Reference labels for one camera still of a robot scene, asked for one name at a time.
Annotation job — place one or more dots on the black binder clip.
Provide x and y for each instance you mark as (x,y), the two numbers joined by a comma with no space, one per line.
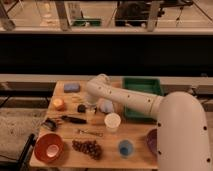
(50,124)

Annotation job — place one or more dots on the orange bowl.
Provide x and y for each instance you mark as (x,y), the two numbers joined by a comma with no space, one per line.
(48,147)

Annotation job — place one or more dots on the blue plastic cup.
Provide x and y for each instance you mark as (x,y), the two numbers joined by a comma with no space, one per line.
(125,148)

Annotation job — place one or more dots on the blue sponge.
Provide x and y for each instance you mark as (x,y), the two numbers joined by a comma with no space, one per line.
(71,87)

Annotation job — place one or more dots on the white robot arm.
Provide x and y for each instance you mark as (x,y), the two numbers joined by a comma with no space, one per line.
(183,142)

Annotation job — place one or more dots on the green plastic tray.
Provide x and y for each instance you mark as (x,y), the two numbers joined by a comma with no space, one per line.
(147,85)

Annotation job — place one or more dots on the black handled knife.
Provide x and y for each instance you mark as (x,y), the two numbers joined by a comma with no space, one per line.
(73,119)

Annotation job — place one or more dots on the purple bowl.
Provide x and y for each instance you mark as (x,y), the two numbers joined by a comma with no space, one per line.
(151,141)

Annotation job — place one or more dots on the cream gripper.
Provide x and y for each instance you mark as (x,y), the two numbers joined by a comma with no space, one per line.
(91,109)

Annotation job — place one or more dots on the light blue cloth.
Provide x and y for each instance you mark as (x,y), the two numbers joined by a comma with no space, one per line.
(106,106)

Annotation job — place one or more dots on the orange fruit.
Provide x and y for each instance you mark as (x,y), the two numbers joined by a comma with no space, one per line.
(59,104)

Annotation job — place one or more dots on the yellow banana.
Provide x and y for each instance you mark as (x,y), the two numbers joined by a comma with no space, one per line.
(76,99)

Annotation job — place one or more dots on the bunch of dark grapes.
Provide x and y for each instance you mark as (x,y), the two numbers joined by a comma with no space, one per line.
(91,148)

